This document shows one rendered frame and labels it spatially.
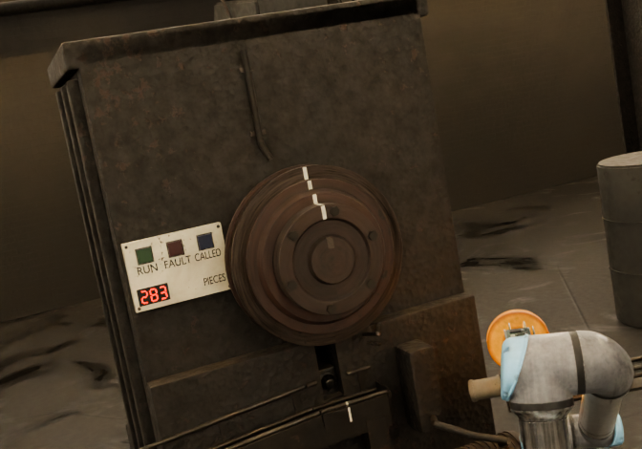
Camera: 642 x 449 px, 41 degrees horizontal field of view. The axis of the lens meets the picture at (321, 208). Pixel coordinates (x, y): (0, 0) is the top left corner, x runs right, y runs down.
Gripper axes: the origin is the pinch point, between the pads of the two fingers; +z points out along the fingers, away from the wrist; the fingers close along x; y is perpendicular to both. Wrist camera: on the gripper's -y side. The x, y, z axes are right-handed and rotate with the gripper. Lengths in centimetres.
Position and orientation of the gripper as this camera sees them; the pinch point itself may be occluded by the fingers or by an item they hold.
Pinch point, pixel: (517, 332)
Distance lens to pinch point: 222.2
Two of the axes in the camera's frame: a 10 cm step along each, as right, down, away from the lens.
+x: -9.8, 1.5, 1.6
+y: -2.0, -9.0, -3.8
